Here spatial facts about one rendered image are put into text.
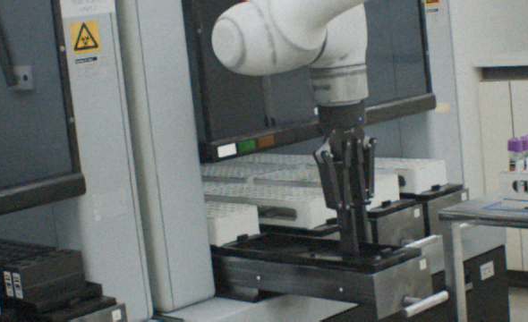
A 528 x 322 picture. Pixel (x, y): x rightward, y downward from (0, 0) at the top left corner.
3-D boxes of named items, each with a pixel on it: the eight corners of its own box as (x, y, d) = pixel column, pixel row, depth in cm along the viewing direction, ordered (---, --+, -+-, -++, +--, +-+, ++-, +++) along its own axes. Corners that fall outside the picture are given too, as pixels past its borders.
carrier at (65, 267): (80, 287, 171) (74, 249, 170) (88, 289, 170) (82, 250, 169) (16, 307, 163) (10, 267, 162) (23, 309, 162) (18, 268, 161)
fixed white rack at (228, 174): (155, 199, 252) (151, 172, 251) (189, 190, 259) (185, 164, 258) (248, 207, 231) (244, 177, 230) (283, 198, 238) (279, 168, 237)
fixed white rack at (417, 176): (306, 193, 240) (302, 164, 239) (337, 184, 247) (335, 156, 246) (418, 200, 219) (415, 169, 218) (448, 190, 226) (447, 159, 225)
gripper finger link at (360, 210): (348, 205, 184) (351, 203, 185) (353, 247, 185) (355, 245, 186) (361, 206, 182) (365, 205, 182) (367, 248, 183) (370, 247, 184)
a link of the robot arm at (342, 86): (295, 71, 179) (300, 108, 180) (339, 69, 173) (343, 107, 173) (334, 63, 185) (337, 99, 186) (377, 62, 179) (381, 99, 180)
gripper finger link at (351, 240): (353, 207, 181) (351, 209, 180) (358, 251, 182) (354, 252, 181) (340, 207, 183) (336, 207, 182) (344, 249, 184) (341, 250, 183)
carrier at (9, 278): (72, 286, 173) (66, 248, 172) (80, 287, 171) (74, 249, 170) (7, 305, 165) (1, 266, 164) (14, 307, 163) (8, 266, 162)
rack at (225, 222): (114, 240, 213) (109, 207, 212) (154, 228, 220) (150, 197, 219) (220, 253, 192) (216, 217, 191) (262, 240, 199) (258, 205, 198)
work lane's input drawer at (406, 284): (98, 275, 215) (92, 229, 214) (155, 258, 225) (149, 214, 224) (400, 325, 164) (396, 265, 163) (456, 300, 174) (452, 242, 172)
